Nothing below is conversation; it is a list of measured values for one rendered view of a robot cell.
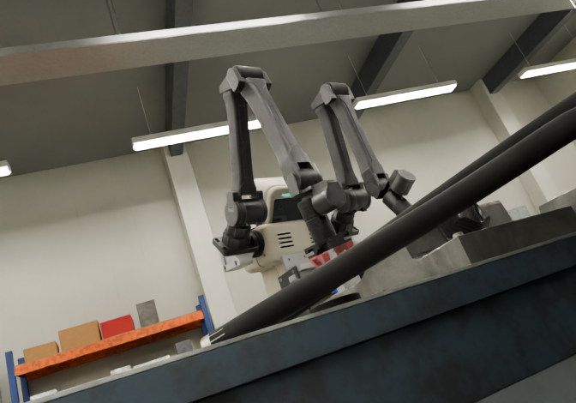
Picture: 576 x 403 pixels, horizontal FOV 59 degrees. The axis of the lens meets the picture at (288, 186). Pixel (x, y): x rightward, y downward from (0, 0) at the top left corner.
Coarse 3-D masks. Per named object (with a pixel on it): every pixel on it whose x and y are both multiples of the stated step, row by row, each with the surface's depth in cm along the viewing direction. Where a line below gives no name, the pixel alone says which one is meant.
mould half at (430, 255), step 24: (504, 216) 97; (552, 216) 83; (432, 240) 88; (456, 240) 75; (480, 240) 75; (504, 240) 77; (528, 240) 79; (384, 264) 92; (408, 264) 85; (432, 264) 80; (456, 264) 75; (360, 288) 100; (384, 288) 93
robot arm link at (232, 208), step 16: (224, 80) 146; (224, 96) 148; (240, 96) 146; (240, 112) 146; (240, 128) 145; (240, 144) 145; (240, 160) 145; (240, 176) 144; (240, 192) 144; (256, 192) 147; (240, 208) 142; (240, 224) 144
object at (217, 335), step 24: (408, 216) 56; (384, 240) 55; (408, 240) 55; (336, 264) 55; (360, 264) 55; (288, 288) 56; (312, 288) 55; (264, 312) 55; (288, 312) 55; (216, 336) 55
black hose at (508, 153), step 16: (544, 128) 53; (560, 128) 52; (528, 144) 53; (544, 144) 52; (560, 144) 52; (496, 160) 54; (512, 160) 53; (528, 160) 53; (480, 176) 54; (496, 176) 54; (512, 176) 54; (448, 192) 55; (464, 192) 54; (480, 192) 54; (416, 208) 56; (432, 208) 55; (448, 208) 55; (464, 208) 55; (432, 224) 55
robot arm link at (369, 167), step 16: (336, 96) 172; (352, 96) 177; (336, 112) 173; (352, 112) 171; (352, 128) 168; (352, 144) 168; (368, 144) 167; (368, 160) 163; (368, 176) 162; (384, 176) 164; (368, 192) 163
